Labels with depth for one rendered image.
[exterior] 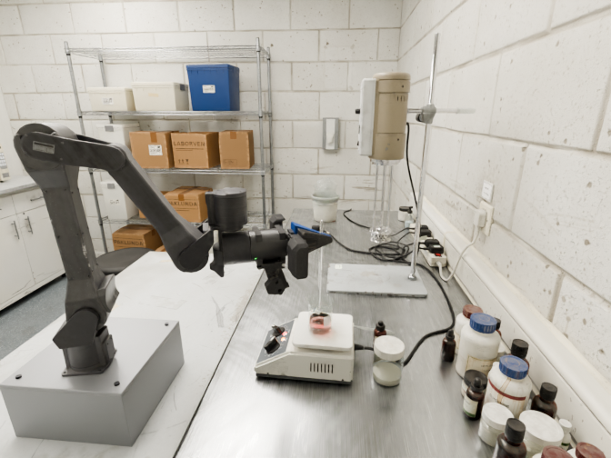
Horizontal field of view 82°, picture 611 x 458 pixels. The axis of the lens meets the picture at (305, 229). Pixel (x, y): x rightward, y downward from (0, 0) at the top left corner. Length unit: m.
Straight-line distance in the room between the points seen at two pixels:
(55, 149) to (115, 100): 2.62
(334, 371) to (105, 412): 0.39
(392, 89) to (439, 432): 0.77
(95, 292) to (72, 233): 0.10
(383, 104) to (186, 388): 0.81
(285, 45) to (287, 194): 1.20
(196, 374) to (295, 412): 0.23
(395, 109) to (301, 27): 2.21
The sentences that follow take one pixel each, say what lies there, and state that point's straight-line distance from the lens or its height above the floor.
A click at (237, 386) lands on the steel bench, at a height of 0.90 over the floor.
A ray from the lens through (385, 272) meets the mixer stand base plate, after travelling 1.21.
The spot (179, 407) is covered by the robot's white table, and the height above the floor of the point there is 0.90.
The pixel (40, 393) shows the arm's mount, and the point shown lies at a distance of 0.74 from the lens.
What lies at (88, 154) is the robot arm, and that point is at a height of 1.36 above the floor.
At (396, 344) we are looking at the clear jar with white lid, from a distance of 0.75.
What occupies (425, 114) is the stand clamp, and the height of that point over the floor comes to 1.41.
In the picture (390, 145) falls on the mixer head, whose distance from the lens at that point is 1.01.
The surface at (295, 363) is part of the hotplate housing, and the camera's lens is 0.74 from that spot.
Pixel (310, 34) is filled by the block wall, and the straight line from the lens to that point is 3.13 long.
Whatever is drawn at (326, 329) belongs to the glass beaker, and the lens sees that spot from 0.73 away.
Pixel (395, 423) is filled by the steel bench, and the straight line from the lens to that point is 0.72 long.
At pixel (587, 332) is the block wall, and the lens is 0.80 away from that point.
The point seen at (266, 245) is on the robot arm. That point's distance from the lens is 0.61.
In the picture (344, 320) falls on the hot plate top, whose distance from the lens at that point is 0.79.
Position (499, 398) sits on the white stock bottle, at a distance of 0.74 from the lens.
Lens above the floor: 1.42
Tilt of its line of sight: 18 degrees down
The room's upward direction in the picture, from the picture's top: straight up
